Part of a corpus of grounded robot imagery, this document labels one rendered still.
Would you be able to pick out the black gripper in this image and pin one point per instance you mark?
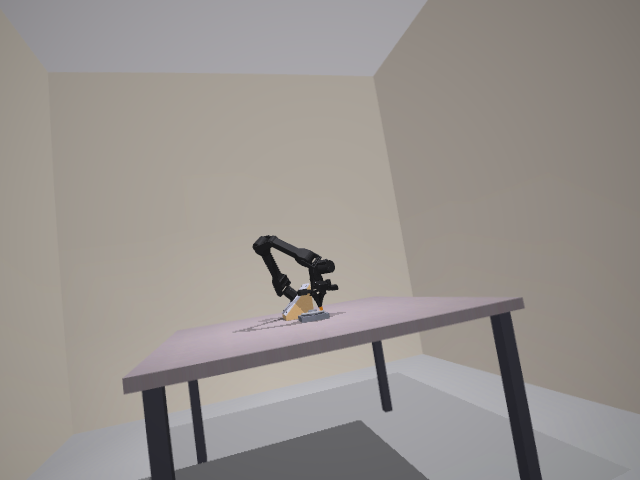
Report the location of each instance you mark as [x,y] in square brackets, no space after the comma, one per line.
[317,297]

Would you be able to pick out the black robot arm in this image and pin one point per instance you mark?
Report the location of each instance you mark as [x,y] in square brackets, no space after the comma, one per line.
[302,256]

